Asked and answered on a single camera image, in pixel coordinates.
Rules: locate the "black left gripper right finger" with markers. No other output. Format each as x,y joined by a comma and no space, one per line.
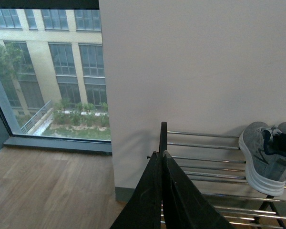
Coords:
184,206

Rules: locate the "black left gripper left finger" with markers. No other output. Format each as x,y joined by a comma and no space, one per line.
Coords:
143,210

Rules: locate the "black metal shoe rack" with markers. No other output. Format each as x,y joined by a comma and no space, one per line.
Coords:
216,166

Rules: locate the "dark window frame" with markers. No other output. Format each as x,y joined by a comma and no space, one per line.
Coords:
52,76

